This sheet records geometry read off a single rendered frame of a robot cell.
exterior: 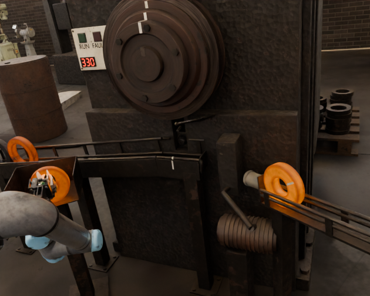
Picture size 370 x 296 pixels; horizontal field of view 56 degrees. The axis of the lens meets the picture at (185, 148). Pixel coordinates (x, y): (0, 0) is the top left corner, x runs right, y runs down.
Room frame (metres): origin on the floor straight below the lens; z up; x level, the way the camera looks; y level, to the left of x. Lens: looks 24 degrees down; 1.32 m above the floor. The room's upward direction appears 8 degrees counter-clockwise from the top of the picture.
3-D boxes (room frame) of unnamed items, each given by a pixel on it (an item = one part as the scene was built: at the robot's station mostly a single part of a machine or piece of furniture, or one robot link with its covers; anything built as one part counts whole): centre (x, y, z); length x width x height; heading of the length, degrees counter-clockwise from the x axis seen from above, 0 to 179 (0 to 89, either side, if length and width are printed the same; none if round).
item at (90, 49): (1.56, 0.30, 1.15); 0.26 x 0.02 x 0.18; 64
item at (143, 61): (1.23, 0.09, 1.11); 0.28 x 0.06 x 0.28; 64
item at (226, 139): (1.22, -0.17, 0.68); 0.11 x 0.08 x 0.24; 154
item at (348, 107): (3.00, -0.99, 0.22); 1.20 x 0.81 x 0.44; 62
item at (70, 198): (1.31, 0.60, 0.36); 0.26 x 0.20 x 0.72; 99
